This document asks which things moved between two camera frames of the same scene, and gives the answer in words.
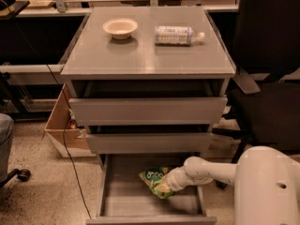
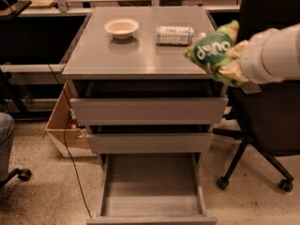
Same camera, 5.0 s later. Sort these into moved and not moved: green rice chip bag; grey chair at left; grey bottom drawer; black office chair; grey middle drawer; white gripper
Moved: green rice chip bag; white gripper
Not moved: grey middle drawer; grey bottom drawer; grey chair at left; black office chair
